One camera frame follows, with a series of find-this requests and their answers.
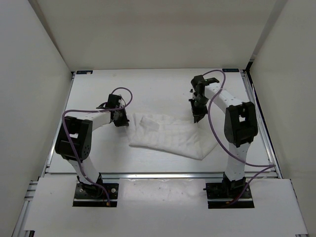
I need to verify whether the left blue table label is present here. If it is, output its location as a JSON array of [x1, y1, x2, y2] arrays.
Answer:
[[76, 70, 93, 75]]

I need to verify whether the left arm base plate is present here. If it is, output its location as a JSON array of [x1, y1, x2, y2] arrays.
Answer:
[[73, 178, 119, 208]]

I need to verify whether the right blue table label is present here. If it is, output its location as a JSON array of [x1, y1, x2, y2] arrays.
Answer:
[[222, 68, 239, 73]]

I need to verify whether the white skirt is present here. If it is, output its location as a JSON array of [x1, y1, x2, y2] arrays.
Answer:
[[126, 113, 218, 160]]

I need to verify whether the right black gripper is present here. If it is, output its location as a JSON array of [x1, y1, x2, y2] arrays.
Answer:
[[188, 96, 209, 124]]

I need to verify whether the blue table label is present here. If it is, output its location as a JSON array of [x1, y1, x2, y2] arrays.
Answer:
[[76, 70, 93, 75], [222, 68, 239, 73]]

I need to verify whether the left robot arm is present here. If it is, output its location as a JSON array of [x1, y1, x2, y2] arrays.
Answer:
[[55, 93, 129, 198]]

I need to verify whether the front white cover board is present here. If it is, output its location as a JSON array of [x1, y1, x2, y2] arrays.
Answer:
[[25, 177, 308, 237]]

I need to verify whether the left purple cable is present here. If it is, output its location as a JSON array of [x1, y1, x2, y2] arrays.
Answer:
[[62, 87, 134, 207]]

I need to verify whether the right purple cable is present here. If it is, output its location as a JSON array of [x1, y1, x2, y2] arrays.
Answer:
[[202, 70, 276, 198]]

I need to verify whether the purple cable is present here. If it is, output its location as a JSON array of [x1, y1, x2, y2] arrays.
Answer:
[[202, 70, 276, 198], [62, 87, 134, 207]]

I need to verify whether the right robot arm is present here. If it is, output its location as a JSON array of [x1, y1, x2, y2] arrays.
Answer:
[[189, 75, 258, 198]]

